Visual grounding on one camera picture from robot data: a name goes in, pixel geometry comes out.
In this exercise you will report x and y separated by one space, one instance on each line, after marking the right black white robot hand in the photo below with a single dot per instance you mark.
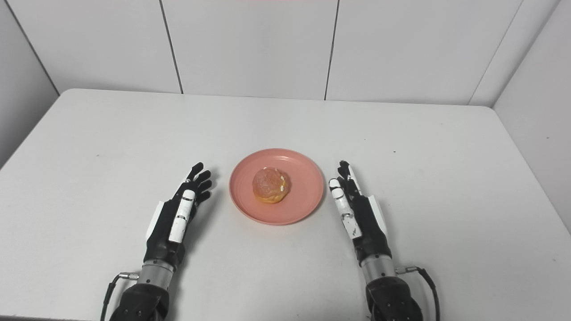
366 218

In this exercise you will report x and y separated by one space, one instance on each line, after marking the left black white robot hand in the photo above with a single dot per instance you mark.
167 223

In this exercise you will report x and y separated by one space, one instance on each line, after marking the pink round plate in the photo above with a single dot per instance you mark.
303 200

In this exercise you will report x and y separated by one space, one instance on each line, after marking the golden cream puff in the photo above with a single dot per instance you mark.
270 185

